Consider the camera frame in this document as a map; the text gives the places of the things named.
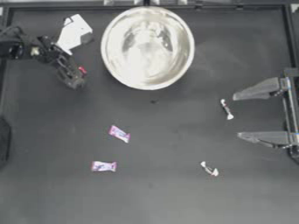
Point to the red candy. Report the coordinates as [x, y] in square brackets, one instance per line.
[81, 70]

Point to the white candy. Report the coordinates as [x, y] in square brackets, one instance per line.
[209, 169]
[225, 109]

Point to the pink candy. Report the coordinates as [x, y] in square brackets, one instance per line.
[102, 166]
[118, 134]

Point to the steel bowl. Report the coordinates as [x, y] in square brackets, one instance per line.
[146, 49]

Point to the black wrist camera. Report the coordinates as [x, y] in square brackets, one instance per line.
[85, 38]

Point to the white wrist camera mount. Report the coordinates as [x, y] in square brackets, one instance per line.
[72, 32]

